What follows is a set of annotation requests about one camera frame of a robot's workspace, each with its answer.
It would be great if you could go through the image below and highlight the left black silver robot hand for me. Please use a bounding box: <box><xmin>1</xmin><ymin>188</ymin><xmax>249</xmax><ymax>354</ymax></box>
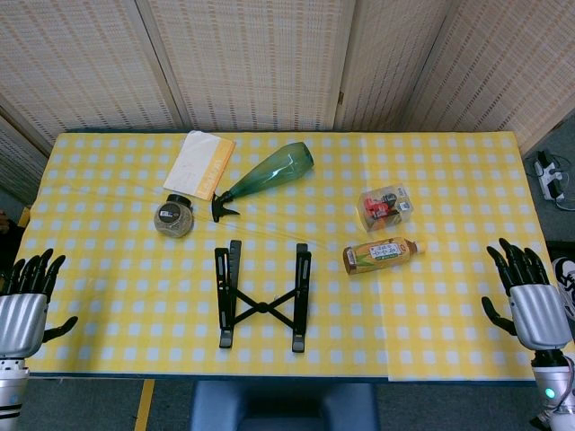
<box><xmin>0</xmin><ymin>248</ymin><xmax>79</xmax><ymax>360</ymax></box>

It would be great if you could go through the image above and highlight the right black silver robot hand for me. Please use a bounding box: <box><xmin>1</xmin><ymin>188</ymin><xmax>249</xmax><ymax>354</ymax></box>
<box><xmin>481</xmin><ymin>237</ymin><xmax>574</xmax><ymax>351</ymax></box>

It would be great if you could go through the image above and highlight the black folding laptop stand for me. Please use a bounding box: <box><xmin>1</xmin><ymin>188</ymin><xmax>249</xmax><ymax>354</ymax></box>
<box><xmin>213</xmin><ymin>239</ymin><xmax>313</xmax><ymax>354</ymax></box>

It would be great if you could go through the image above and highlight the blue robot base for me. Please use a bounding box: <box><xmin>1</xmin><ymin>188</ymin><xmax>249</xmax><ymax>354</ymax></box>
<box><xmin>188</xmin><ymin>381</ymin><xmax>381</xmax><ymax>431</ymax></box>

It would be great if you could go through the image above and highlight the white black sneaker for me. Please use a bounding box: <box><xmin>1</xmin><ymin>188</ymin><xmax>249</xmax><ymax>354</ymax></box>
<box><xmin>551</xmin><ymin>256</ymin><xmax>575</xmax><ymax>322</ymax></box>

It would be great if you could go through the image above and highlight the white power strip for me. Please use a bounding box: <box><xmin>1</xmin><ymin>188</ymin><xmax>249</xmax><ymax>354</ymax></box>
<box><xmin>533</xmin><ymin>151</ymin><xmax>566</xmax><ymax>202</ymax></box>

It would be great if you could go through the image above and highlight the yellow white checkered tablecloth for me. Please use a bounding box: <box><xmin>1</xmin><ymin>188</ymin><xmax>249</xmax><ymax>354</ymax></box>
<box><xmin>0</xmin><ymin>131</ymin><xmax>575</xmax><ymax>383</ymax></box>

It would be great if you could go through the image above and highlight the yellow floor tape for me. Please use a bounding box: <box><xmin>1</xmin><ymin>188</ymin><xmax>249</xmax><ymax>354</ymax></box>
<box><xmin>133</xmin><ymin>379</ymin><xmax>156</xmax><ymax>431</ymax></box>

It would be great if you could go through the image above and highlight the woven bamboo screen panel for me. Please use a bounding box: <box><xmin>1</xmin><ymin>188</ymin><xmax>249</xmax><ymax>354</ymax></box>
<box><xmin>136</xmin><ymin>0</ymin><xmax>357</xmax><ymax>132</ymax></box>
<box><xmin>0</xmin><ymin>111</ymin><xmax>49</xmax><ymax>206</ymax></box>
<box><xmin>402</xmin><ymin>0</ymin><xmax>575</xmax><ymax>154</ymax></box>
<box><xmin>0</xmin><ymin>0</ymin><xmax>184</xmax><ymax>156</ymax></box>
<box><xmin>334</xmin><ymin>0</ymin><xmax>458</xmax><ymax>132</ymax></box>

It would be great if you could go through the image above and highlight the tea bottle with yellow label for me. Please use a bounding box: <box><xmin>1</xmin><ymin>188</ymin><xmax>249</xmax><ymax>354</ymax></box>
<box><xmin>342</xmin><ymin>236</ymin><xmax>427</xmax><ymax>277</ymax></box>

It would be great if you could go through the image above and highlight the clear jar with black lid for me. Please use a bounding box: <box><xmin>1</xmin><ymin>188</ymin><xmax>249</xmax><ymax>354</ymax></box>
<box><xmin>155</xmin><ymin>194</ymin><xmax>195</xmax><ymax>239</ymax></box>

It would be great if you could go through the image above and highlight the clear box with red toy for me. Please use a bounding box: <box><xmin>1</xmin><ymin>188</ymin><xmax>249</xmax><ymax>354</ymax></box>
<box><xmin>357</xmin><ymin>183</ymin><xmax>413</xmax><ymax>233</ymax></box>

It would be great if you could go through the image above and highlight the white orange booklet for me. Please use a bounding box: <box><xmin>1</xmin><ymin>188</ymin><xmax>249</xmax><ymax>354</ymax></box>
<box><xmin>162</xmin><ymin>129</ymin><xmax>237</xmax><ymax>202</ymax></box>

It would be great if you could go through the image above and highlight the green plastic spray bottle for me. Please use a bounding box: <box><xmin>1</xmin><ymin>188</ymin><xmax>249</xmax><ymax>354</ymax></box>
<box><xmin>210</xmin><ymin>141</ymin><xmax>315</xmax><ymax>224</ymax></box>

